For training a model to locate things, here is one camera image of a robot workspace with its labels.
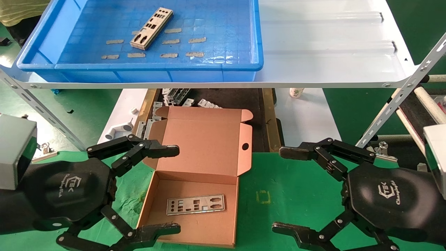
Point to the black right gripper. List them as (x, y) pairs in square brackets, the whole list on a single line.
[(390, 198)]

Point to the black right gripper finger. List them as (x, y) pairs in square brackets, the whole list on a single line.
[(296, 153)]

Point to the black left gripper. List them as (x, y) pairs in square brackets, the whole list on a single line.
[(66, 188)]

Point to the metal I/O shield plate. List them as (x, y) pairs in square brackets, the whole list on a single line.
[(195, 209), (155, 26)]

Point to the brown cardboard box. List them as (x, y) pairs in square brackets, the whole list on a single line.
[(205, 146)]

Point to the black tray with brass rim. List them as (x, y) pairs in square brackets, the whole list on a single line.
[(237, 99)]

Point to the blue plastic tray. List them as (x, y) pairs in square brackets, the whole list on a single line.
[(216, 21)]

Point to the white plastic pipe fitting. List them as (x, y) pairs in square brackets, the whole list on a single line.
[(118, 130)]

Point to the silver metal spring clamp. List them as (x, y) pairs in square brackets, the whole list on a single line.
[(383, 151), (45, 150)]

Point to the white metal shelf board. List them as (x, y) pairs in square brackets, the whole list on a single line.
[(313, 42)]

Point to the white rack rod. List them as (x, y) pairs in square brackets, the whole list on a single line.
[(411, 130), (430, 104), (437, 78)]

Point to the perforated steel shelf strut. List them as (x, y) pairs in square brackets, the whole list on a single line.
[(41, 109), (400, 96)]

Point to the black rack panel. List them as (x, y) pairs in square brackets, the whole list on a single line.
[(418, 115)]

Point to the small black floor object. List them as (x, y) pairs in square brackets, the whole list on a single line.
[(4, 41)]

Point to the person in yellow shirt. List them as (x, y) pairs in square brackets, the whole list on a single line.
[(17, 8)]

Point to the grey metal bracket part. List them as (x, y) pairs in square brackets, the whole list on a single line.
[(155, 109), (209, 104), (141, 129), (176, 96), (188, 103)]

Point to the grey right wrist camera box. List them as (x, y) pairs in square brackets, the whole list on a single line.
[(437, 157)]

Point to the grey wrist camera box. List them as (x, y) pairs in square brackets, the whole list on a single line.
[(437, 157), (14, 150)]

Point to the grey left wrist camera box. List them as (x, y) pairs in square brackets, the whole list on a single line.
[(14, 150)]

